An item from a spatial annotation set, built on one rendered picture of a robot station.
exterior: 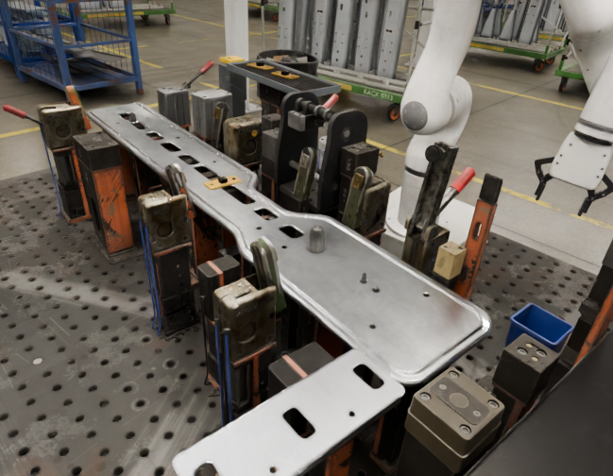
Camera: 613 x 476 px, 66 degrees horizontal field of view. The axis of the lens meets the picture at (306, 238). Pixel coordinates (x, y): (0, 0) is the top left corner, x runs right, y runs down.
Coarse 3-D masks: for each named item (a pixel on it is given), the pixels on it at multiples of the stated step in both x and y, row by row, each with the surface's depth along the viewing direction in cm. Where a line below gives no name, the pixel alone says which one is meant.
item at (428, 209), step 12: (444, 144) 80; (432, 156) 78; (444, 156) 80; (432, 168) 82; (444, 168) 80; (432, 180) 83; (444, 180) 81; (420, 192) 84; (432, 192) 83; (444, 192) 83; (420, 204) 85; (432, 204) 83; (420, 216) 87; (432, 216) 84
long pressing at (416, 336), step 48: (144, 144) 129; (192, 144) 131; (192, 192) 107; (240, 240) 92; (288, 240) 92; (336, 240) 93; (288, 288) 80; (336, 288) 80; (384, 288) 80; (432, 288) 81; (336, 336) 72; (384, 336) 71; (432, 336) 71; (480, 336) 72
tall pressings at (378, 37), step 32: (288, 0) 509; (320, 0) 513; (352, 0) 494; (384, 0) 493; (288, 32) 524; (320, 32) 527; (352, 32) 530; (384, 32) 481; (352, 64) 543; (384, 64) 493
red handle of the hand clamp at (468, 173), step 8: (472, 168) 88; (464, 176) 88; (472, 176) 88; (456, 184) 87; (464, 184) 87; (448, 192) 87; (456, 192) 87; (448, 200) 87; (440, 208) 86; (424, 216) 86; (416, 224) 87
